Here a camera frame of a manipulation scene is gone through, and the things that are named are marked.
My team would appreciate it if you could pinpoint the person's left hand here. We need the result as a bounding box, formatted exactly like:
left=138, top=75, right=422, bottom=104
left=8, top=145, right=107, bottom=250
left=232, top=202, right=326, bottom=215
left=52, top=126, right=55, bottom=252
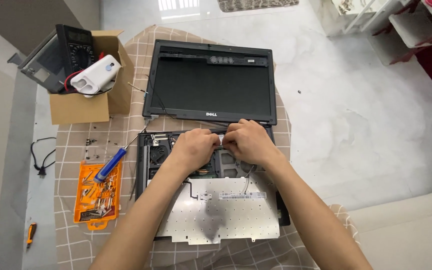
left=168, top=128, right=221, bottom=174

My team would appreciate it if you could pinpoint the person's right hand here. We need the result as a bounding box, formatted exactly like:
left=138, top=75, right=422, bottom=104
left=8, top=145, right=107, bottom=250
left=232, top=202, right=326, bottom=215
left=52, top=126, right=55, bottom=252
left=221, top=118, right=281, bottom=170

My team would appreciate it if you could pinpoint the black laptop screen lid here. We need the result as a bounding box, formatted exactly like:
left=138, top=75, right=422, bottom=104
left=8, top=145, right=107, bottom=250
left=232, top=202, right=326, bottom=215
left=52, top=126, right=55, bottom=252
left=142, top=39, right=278, bottom=126

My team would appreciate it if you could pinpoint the silver upturned laptop keyboard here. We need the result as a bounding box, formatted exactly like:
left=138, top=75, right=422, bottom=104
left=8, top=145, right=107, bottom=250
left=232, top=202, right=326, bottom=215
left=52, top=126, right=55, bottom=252
left=146, top=173, right=281, bottom=245

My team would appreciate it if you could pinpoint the open black laptop base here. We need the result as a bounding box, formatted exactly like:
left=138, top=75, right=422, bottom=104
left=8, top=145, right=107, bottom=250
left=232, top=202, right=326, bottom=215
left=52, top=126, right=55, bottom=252
left=135, top=125, right=291, bottom=241

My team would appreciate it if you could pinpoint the thin metal probe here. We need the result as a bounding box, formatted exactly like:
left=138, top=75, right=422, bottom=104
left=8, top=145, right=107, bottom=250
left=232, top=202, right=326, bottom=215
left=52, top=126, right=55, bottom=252
left=127, top=82, right=149, bottom=94

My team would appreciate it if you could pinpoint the woven grey doormat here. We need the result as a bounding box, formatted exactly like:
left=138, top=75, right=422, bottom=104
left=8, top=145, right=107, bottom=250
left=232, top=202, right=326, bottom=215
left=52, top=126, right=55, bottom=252
left=217, top=0, right=300, bottom=13

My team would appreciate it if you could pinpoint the cardboard box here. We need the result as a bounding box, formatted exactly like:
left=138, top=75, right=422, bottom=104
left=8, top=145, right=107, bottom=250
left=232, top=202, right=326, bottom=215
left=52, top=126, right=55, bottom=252
left=49, top=30, right=135, bottom=125

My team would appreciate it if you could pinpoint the group of small black screws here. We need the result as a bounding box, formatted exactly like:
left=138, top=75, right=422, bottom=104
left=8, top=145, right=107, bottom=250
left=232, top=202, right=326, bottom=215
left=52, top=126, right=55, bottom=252
left=85, top=125, right=113, bottom=161

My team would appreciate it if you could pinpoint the orange screwdriver bit case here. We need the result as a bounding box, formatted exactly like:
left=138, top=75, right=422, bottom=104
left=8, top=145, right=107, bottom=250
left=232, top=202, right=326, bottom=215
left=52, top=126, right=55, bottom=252
left=73, top=160, right=122, bottom=230

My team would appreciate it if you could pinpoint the white plastic tool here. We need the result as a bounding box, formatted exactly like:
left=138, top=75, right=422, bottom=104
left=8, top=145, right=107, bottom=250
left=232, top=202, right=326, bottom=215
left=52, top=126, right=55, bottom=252
left=70, top=55, right=122, bottom=98

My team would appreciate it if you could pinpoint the beige checked tablecloth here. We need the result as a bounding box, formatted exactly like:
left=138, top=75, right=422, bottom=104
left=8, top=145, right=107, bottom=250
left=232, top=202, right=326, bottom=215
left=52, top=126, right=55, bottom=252
left=53, top=25, right=361, bottom=270

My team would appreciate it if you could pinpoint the black digital multimeter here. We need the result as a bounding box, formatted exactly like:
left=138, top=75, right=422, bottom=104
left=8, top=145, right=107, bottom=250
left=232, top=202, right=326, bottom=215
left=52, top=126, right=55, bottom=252
left=55, top=24, right=97, bottom=77

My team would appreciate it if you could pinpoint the white shelf rack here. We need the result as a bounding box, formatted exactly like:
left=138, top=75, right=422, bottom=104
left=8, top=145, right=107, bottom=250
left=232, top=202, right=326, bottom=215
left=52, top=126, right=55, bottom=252
left=330, top=0, right=432, bottom=66

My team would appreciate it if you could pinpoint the beige sofa cushion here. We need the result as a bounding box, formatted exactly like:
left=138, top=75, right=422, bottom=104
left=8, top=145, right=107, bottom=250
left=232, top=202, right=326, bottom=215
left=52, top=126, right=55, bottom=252
left=347, top=189, right=432, bottom=270

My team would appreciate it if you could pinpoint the grey flat device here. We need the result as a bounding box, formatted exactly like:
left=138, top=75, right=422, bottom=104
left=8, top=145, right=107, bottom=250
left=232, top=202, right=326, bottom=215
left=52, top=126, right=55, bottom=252
left=18, top=30, right=70, bottom=94

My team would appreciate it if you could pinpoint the blue handled screwdriver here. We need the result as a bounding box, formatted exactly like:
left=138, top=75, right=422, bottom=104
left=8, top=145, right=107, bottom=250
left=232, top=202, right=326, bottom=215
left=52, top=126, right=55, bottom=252
left=93, top=125, right=148, bottom=184

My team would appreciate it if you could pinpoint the black power cable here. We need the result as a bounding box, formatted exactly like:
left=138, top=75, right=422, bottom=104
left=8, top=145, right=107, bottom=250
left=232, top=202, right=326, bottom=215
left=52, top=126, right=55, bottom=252
left=31, top=137, right=57, bottom=178

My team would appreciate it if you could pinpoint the small orange handled screwdriver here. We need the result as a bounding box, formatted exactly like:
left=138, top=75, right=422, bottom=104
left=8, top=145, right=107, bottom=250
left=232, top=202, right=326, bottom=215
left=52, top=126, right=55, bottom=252
left=26, top=223, right=37, bottom=249

